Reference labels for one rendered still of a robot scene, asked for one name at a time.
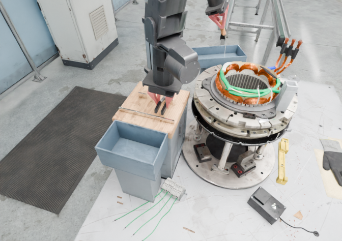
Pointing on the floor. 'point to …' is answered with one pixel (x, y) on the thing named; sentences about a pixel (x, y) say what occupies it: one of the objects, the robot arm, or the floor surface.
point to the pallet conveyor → (279, 34)
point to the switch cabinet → (79, 21)
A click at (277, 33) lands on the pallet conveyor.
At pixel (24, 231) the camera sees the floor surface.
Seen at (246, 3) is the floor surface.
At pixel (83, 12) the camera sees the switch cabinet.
